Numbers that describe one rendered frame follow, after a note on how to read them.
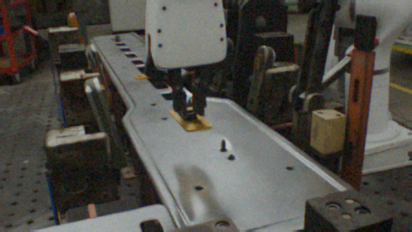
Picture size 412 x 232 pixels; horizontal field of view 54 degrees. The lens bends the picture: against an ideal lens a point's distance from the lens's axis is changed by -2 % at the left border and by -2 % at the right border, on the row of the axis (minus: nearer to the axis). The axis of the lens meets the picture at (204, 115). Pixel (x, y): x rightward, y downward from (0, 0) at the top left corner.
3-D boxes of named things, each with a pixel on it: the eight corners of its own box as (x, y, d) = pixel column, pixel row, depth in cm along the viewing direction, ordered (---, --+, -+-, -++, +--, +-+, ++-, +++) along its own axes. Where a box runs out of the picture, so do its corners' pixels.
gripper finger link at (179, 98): (178, 66, 57) (180, 111, 59) (155, 69, 56) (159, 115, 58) (186, 71, 54) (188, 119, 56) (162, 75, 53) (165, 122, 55)
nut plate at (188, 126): (168, 112, 61) (168, 104, 61) (192, 109, 63) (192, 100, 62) (187, 133, 54) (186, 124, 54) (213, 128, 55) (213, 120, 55)
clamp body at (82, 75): (73, 202, 105) (50, 71, 93) (120, 192, 109) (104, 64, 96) (74, 222, 97) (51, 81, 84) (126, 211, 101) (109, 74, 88)
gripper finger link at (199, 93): (211, 62, 58) (212, 107, 61) (189, 64, 57) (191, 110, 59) (220, 67, 55) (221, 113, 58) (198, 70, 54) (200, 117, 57)
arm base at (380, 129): (377, 114, 132) (378, 58, 126) (414, 135, 114) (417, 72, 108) (322, 124, 130) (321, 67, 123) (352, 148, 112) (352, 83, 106)
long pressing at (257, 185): (81, 40, 162) (80, 36, 162) (136, 34, 169) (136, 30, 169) (190, 263, 40) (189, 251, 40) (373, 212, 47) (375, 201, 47)
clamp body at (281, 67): (242, 219, 96) (243, 63, 83) (285, 208, 100) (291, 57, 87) (260, 242, 88) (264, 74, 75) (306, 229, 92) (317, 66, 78)
